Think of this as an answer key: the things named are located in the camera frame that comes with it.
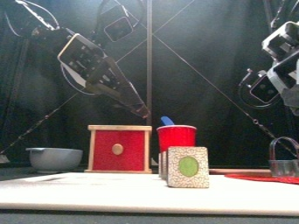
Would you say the black backdrop cloth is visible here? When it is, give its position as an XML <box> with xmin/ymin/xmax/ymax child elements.
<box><xmin>0</xmin><ymin>0</ymin><xmax>299</xmax><ymax>170</ymax></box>

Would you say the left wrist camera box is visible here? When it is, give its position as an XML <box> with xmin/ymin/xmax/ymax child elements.
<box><xmin>101</xmin><ymin>5</ymin><xmax>136</xmax><ymax>43</ymax></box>

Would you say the red plastic cup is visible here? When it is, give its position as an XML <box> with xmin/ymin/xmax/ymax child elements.
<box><xmin>155</xmin><ymin>124</ymin><xmax>199</xmax><ymax>156</ymax></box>

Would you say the grey bowl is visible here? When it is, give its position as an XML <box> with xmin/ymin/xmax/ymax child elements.
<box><xmin>24</xmin><ymin>147</ymin><xmax>84</xmax><ymax>174</ymax></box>

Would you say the red toy knife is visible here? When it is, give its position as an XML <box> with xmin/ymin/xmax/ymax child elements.
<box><xmin>224</xmin><ymin>173</ymin><xmax>299</xmax><ymax>186</ymax></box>

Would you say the left arm cable loop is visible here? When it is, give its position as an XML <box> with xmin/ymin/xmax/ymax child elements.
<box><xmin>60</xmin><ymin>62</ymin><xmax>99</xmax><ymax>96</ymax></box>

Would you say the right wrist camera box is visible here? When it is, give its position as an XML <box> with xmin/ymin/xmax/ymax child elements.
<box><xmin>248</xmin><ymin>73</ymin><xmax>280</xmax><ymax>104</ymax></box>

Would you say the red wooden knob box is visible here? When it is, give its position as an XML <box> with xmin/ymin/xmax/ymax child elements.
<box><xmin>85</xmin><ymin>124</ymin><xmax>155</xmax><ymax>174</ymax></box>

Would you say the blue utensil handle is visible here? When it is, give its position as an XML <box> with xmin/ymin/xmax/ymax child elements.
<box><xmin>160</xmin><ymin>115</ymin><xmax>176</xmax><ymax>127</ymax></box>

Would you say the thin diagonal brace wire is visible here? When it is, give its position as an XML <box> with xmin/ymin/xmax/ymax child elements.
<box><xmin>0</xmin><ymin>0</ymin><xmax>196</xmax><ymax>155</ymax></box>
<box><xmin>149</xmin><ymin>31</ymin><xmax>299</xmax><ymax>160</ymax></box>

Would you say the metal frame pole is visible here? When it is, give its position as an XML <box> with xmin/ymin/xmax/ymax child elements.
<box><xmin>144</xmin><ymin>0</ymin><xmax>155</xmax><ymax>127</ymax></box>

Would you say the wooden plate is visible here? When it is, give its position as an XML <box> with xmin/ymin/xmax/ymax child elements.
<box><xmin>208</xmin><ymin>168</ymin><xmax>272</xmax><ymax>176</ymax></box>

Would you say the white cutting board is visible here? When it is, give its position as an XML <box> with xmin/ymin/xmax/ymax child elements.
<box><xmin>0</xmin><ymin>171</ymin><xmax>299</xmax><ymax>217</ymax></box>

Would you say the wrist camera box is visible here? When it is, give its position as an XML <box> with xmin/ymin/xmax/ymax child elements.
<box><xmin>248</xmin><ymin>73</ymin><xmax>280</xmax><ymax>104</ymax></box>
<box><xmin>101</xmin><ymin>5</ymin><xmax>136</xmax><ymax>43</ymax></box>

